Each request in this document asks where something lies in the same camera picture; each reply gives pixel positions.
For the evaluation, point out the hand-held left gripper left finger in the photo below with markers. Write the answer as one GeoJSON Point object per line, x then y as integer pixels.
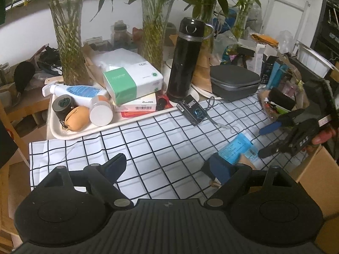
{"type": "Point", "coordinates": [117, 165]}

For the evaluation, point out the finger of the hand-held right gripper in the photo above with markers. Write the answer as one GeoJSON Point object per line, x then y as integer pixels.
{"type": "Point", "coordinates": [267, 152]}
{"type": "Point", "coordinates": [270, 129]}

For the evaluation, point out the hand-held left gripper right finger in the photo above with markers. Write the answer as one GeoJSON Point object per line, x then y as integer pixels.
{"type": "Point", "coordinates": [222, 170]}

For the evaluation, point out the blue wet wipes packet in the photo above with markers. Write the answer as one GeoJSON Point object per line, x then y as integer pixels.
{"type": "Point", "coordinates": [235, 148]}

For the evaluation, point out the brown cardboard box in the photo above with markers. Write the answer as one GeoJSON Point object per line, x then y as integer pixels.
{"type": "Point", "coordinates": [315, 174]}

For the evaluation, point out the person's right hand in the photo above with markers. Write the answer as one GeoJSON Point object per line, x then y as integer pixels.
{"type": "Point", "coordinates": [324, 137]}

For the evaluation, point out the green packet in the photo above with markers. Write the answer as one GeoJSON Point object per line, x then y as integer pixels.
{"type": "Point", "coordinates": [279, 109]}

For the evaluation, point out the black flat pouch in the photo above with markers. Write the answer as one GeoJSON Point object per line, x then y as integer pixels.
{"type": "Point", "coordinates": [282, 99]}

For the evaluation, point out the pink bottle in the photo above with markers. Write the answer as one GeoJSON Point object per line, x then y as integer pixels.
{"type": "Point", "coordinates": [287, 87]}

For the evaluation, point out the white black checkered tablecloth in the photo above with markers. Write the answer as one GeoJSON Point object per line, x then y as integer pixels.
{"type": "Point", "coordinates": [159, 143]}

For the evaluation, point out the white rectangular tray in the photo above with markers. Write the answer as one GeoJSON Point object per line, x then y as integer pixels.
{"type": "Point", "coordinates": [79, 135]}

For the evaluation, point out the red thin booklet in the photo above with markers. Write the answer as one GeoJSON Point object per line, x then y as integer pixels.
{"type": "Point", "coordinates": [129, 114]}

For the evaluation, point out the blue tall box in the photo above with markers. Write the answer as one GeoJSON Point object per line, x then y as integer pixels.
{"type": "Point", "coordinates": [276, 75]}

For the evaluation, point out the white orange jar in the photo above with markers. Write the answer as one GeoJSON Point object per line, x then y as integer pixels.
{"type": "Point", "coordinates": [100, 111]}

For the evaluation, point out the black tall box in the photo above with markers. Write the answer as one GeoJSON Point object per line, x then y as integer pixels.
{"type": "Point", "coordinates": [265, 71]}

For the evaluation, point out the grey zip case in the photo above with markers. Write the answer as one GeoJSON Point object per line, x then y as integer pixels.
{"type": "Point", "coordinates": [233, 82]}

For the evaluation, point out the tan round pouch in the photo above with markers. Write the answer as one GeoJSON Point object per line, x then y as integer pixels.
{"type": "Point", "coordinates": [78, 119]}

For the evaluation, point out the striped ribbon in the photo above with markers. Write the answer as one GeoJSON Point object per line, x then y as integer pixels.
{"type": "Point", "coordinates": [294, 71]}

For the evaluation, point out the white flat box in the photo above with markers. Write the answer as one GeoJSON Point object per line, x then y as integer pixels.
{"type": "Point", "coordinates": [137, 105]}

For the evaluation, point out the white tall box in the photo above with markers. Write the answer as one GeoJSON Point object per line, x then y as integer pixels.
{"type": "Point", "coordinates": [258, 58]}

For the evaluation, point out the small black red item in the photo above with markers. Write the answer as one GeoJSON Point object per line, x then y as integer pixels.
{"type": "Point", "coordinates": [162, 102]}

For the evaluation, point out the white storage basket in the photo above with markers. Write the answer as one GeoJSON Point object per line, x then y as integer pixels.
{"type": "Point", "coordinates": [315, 60]}

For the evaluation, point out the black small tripod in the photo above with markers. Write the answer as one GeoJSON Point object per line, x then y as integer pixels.
{"type": "Point", "coordinates": [245, 54]}

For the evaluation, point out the black tape roll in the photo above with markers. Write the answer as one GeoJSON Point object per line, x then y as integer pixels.
{"type": "Point", "coordinates": [62, 105]}

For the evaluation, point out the green white tissue pack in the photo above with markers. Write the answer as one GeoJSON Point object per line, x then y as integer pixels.
{"type": "Point", "coordinates": [132, 84]}

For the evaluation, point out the white blue spray bottle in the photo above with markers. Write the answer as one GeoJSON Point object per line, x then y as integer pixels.
{"type": "Point", "coordinates": [79, 91]}

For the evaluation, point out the blue yellow printed pouch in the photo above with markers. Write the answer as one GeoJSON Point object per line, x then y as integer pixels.
{"type": "Point", "coordinates": [229, 54]}

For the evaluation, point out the tan standing paper bag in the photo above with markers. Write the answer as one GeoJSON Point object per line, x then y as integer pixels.
{"type": "Point", "coordinates": [204, 68]}

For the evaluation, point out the yellow cloth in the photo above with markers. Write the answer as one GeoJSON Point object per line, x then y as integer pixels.
{"type": "Point", "coordinates": [264, 38]}

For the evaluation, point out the crumpled clear plastic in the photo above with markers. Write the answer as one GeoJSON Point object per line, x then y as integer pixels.
{"type": "Point", "coordinates": [287, 38]}

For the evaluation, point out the wooden side table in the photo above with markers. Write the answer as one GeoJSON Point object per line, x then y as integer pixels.
{"type": "Point", "coordinates": [20, 148]}

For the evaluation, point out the white plastic package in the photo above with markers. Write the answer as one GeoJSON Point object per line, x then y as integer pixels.
{"type": "Point", "coordinates": [119, 60]}

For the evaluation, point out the brown paper bag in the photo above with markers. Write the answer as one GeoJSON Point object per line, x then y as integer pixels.
{"type": "Point", "coordinates": [90, 63]}

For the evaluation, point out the wooden shelf unit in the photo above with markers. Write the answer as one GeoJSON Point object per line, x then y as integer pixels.
{"type": "Point", "coordinates": [29, 105]}

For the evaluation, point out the black thermos bottle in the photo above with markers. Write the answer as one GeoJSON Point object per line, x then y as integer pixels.
{"type": "Point", "coordinates": [185, 63]}

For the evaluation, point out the glass vase with bamboo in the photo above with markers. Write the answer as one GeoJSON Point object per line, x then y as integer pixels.
{"type": "Point", "coordinates": [205, 9]}
{"type": "Point", "coordinates": [155, 31]}
{"type": "Point", "coordinates": [68, 53]}
{"type": "Point", "coordinates": [242, 21]}

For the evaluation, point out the black metal rack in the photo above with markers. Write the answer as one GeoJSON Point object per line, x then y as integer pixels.
{"type": "Point", "coordinates": [328, 18]}

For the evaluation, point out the clear small box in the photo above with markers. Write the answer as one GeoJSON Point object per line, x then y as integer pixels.
{"type": "Point", "coordinates": [95, 42]}

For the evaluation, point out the black oval brush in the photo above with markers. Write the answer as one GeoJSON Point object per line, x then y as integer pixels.
{"type": "Point", "coordinates": [23, 74]}

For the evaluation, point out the jar with dark contents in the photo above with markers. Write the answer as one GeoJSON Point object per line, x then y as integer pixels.
{"type": "Point", "coordinates": [120, 33]}

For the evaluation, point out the small orange item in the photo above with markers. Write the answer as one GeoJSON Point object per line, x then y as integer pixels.
{"type": "Point", "coordinates": [137, 33]}

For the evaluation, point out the small glass jar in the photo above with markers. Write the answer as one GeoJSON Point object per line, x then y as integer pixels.
{"type": "Point", "coordinates": [5, 72]}

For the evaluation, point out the small black digital camera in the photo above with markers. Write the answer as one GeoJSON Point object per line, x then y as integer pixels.
{"type": "Point", "coordinates": [192, 111]}

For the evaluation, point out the white metal frame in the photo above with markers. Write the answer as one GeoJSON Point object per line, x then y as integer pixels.
{"type": "Point", "coordinates": [307, 10]}

